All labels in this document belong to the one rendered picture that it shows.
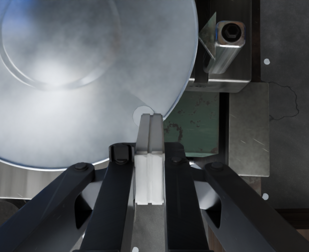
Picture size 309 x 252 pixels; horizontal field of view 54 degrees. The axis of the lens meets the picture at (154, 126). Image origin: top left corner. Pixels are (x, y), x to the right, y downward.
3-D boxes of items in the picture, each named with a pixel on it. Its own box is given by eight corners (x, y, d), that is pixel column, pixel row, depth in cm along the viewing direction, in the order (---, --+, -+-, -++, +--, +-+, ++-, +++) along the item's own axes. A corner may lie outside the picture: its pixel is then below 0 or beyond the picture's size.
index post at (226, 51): (225, 74, 39) (248, 44, 30) (202, 73, 39) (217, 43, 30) (226, 53, 39) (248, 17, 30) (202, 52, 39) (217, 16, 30)
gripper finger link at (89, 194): (133, 212, 14) (68, 212, 14) (139, 164, 19) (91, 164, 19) (132, 183, 13) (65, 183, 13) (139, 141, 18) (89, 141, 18)
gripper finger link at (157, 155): (149, 152, 15) (164, 152, 15) (151, 112, 21) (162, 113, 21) (149, 205, 16) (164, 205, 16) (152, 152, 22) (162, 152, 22)
